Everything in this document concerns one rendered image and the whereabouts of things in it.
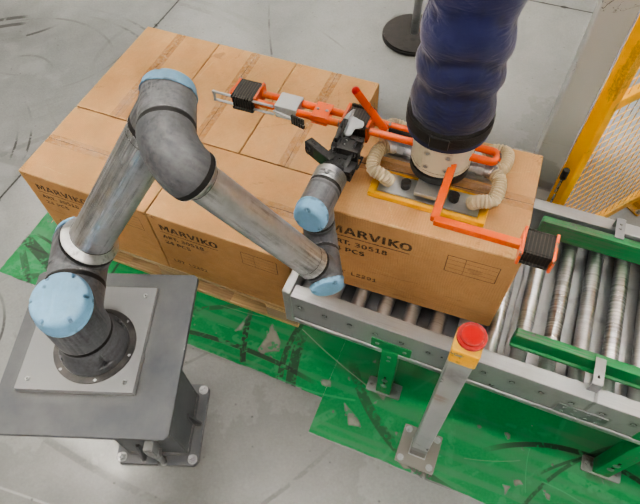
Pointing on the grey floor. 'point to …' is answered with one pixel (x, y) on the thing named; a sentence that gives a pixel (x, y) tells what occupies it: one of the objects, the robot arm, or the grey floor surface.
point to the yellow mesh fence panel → (625, 70)
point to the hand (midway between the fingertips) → (350, 121)
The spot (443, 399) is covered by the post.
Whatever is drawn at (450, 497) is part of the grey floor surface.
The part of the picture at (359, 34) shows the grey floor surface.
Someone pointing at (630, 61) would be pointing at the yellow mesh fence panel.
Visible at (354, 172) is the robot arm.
